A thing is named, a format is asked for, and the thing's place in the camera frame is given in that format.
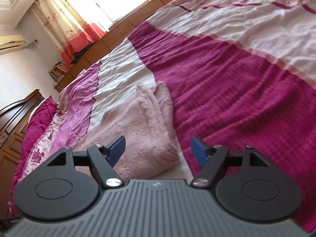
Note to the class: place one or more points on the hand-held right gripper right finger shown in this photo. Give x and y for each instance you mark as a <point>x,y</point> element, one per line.
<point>199,150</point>

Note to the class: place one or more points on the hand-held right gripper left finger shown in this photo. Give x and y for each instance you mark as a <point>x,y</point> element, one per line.
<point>117,150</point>

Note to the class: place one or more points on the pink knit cardigan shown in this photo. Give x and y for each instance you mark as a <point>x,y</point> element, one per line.
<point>143,128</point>

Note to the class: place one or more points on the pink and white bedspread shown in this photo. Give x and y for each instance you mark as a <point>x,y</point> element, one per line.
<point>234,91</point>

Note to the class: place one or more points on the magenta pillow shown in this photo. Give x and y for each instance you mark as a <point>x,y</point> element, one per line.
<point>42,113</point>

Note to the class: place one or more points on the carved wooden headboard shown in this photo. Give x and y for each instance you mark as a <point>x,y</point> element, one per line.
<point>12,133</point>

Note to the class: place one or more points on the row of books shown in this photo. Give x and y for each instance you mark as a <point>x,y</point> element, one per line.
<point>58,72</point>

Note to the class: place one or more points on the long wooden cabinet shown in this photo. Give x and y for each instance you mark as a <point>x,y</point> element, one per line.
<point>118,32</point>

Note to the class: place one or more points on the cream and red curtain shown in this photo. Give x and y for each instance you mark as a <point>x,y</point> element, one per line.
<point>64,17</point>

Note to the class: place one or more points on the wall air conditioner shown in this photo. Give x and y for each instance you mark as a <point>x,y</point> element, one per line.
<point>11,44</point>

